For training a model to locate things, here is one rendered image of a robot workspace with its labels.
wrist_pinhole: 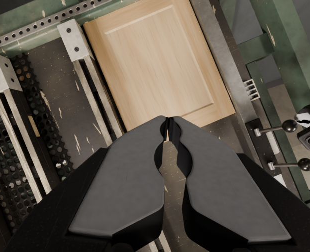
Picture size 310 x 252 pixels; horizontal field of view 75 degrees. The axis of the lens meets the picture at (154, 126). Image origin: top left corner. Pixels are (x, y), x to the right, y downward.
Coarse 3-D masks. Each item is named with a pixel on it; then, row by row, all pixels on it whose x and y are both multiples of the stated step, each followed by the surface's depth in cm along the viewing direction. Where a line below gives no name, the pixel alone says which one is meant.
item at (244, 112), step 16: (192, 0) 68; (208, 0) 68; (208, 16) 68; (208, 32) 68; (224, 48) 68; (224, 64) 68; (224, 80) 69; (240, 80) 68; (240, 96) 68; (240, 112) 68; (256, 160) 70
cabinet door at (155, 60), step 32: (160, 0) 70; (96, 32) 70; (128, 32) 70; (160, 32) 70; (192, 32) 70; (128, 64) 70; (160, 64) 70; (192, 64) 70; (128, 96) 70; (160, 96) 70; (192, 96) 70; (224, 96) 70; (128, 128) 70
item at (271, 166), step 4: (300, 160) 58; (304, 160) 57; (308, 160) 57; (268, 164) 66; (272, 164) 66; (276, 164) 65; (280, 164) 64; (284, 164) 63; (288, 164) 62; (292, 164) 61; (296, 164) 60; (300, 164) 57; (304, 164) 57; (308, 164) 56; (272, 168) 66; (300, 168) 58; (304, 168) 57; (308, 168) 56
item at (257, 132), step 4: (288, 120) 57; (292, 120) 57; (284, 124) 57; (288, 124) 57; (292, 124) 56; (296, 124) 56; (256, 128) 66; (268, 128) 63; (272, 128) 62; (276, 128) 61; (280, 128) 60; (284, 128) 58; (288, 128) 57; (292, 128) 56; (296, 128) 56; (256, 132) 66; (260, 132) 66; (288, 132) 58; (256, 136) 67
